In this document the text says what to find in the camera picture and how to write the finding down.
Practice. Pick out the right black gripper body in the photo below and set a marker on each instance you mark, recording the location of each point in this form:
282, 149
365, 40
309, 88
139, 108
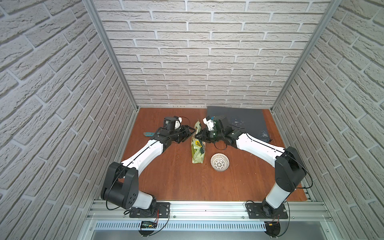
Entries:
208, 135

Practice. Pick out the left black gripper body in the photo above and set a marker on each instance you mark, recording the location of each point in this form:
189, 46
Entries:
182, 133

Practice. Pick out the green oats bag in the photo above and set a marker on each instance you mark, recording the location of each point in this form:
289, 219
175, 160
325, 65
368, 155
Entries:
198, 148

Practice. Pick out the white lattice breakfast bowl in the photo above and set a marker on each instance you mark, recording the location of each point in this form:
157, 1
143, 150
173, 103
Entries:
220, 162

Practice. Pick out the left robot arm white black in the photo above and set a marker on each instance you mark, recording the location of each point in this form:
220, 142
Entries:
121, 183

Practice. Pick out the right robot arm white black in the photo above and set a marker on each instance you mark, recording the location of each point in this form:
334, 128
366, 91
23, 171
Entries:
288, 165

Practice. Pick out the left controller board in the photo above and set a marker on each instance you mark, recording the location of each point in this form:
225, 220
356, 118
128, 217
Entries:
147, 228

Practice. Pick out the controller board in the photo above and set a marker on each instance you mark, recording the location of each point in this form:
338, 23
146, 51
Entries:
273, 229
147, 228

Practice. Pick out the right controller board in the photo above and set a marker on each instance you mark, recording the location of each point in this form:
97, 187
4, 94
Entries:
273, 229

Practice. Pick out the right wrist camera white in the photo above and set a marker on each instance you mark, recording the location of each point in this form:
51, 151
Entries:
209, 123

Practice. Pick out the teal handled tool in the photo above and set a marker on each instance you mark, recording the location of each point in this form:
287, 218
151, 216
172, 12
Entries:
148, 134

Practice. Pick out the dark grey network switch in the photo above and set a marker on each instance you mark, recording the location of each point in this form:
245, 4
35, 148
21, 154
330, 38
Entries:
251, 121

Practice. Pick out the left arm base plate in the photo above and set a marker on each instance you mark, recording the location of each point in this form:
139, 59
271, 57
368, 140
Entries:
159, 210

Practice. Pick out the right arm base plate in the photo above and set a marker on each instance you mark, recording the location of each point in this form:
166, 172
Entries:
264, 211

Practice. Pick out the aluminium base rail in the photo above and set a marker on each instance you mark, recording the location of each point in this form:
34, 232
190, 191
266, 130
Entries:
221, 211

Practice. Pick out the left aluminium frame post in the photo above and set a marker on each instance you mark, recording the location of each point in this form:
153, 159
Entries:
94, 15

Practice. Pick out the aluminium frame post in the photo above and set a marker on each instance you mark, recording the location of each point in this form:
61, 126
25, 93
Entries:
94, 15
321, 26

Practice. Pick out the right aluminium frame post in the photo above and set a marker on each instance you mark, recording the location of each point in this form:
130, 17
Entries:
321, 26

